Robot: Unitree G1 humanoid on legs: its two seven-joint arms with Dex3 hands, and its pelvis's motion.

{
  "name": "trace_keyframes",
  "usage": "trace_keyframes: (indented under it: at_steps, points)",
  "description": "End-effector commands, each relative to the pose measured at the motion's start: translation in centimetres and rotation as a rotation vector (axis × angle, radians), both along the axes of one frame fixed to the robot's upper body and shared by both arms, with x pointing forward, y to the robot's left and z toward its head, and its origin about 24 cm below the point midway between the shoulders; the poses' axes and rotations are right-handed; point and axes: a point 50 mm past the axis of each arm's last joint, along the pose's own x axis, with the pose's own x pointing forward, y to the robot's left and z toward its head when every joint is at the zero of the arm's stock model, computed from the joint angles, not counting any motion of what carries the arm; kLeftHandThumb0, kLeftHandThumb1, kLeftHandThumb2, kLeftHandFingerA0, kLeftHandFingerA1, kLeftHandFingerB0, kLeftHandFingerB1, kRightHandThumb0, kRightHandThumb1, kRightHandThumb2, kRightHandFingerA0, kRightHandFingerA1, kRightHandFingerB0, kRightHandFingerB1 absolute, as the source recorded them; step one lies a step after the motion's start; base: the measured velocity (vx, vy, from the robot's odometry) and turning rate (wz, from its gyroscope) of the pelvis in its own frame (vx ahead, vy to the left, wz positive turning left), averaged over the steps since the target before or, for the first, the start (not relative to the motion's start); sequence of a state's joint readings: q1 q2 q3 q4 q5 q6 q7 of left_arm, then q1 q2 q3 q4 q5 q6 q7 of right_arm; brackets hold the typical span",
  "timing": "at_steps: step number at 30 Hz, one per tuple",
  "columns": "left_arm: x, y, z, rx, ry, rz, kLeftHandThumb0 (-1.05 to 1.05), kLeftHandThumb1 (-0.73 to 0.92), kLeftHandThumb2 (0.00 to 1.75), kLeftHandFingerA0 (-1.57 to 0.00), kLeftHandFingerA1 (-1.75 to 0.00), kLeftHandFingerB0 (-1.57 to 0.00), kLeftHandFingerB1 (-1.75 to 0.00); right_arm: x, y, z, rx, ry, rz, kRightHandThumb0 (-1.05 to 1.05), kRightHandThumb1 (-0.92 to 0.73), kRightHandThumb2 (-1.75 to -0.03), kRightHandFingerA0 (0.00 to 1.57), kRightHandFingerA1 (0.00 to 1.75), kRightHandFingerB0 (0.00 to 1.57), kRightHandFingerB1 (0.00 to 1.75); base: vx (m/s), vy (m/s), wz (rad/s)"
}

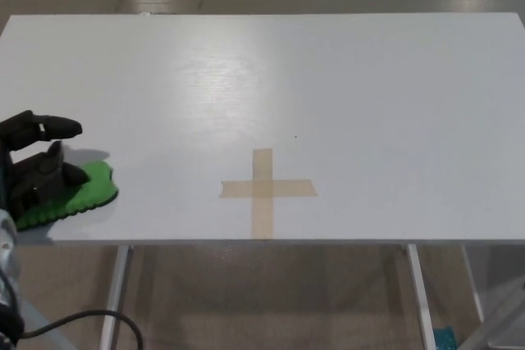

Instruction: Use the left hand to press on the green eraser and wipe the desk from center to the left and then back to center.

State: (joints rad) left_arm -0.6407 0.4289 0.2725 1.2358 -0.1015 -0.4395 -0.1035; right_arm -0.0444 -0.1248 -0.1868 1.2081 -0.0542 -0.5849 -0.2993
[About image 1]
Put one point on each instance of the grey-blue metal stand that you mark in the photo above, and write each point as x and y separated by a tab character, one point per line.
41	339

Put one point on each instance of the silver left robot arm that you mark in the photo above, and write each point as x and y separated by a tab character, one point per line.
7	260

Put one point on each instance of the grey metal frame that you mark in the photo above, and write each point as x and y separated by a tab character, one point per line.
500	317

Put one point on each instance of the white table leg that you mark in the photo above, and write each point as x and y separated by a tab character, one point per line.
117	284
420	296
472	284

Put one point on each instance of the green whiteboard eraser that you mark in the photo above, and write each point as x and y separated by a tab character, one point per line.
96	188

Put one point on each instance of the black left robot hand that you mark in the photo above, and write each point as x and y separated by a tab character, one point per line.
24	128

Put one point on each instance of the short beige tape strip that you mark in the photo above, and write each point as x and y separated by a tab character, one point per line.
295	188

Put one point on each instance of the teal textured object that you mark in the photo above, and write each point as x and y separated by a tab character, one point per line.
445	338

